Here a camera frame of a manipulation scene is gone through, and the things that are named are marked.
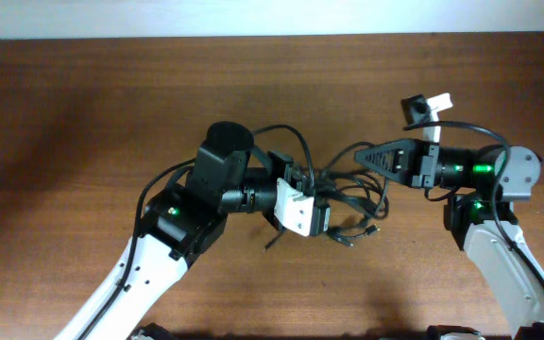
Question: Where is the black cable bundle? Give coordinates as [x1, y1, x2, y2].
[263, 140, 391, 251]

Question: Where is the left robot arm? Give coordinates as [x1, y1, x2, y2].
[57, 121, 330, 339]

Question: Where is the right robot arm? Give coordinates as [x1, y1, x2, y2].
[355, 93, 544, 339]

